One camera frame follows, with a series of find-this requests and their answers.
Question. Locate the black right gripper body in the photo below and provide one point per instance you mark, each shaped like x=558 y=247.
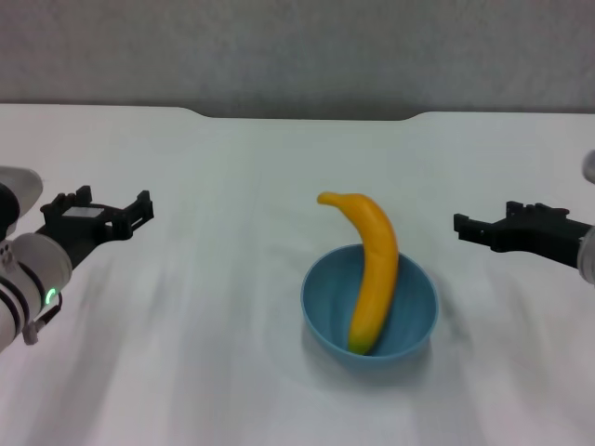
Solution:
x=539 y=234

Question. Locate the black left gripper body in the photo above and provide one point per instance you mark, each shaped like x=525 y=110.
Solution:
x=79 y=227

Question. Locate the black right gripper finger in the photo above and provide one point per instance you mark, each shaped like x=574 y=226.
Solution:
x=525 y=209
x=474 y=228

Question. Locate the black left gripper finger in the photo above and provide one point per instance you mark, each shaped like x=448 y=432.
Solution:
x=141 y=211
x=84 y=195

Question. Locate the yellow banana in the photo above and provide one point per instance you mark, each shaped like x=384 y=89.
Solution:
x=379 y=269

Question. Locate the blue plastic bowl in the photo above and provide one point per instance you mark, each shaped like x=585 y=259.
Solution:
x=325 y=306

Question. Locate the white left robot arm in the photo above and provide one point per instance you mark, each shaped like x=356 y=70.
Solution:
x=32 y=274

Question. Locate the left wrist camera housing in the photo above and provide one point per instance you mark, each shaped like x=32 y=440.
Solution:
x=21 y=186

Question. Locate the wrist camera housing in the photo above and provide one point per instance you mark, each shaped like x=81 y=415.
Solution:
x=590 y=165
x=21 y=186

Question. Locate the right wrist camera housing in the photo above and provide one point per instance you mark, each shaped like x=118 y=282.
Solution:
x=590 y=165

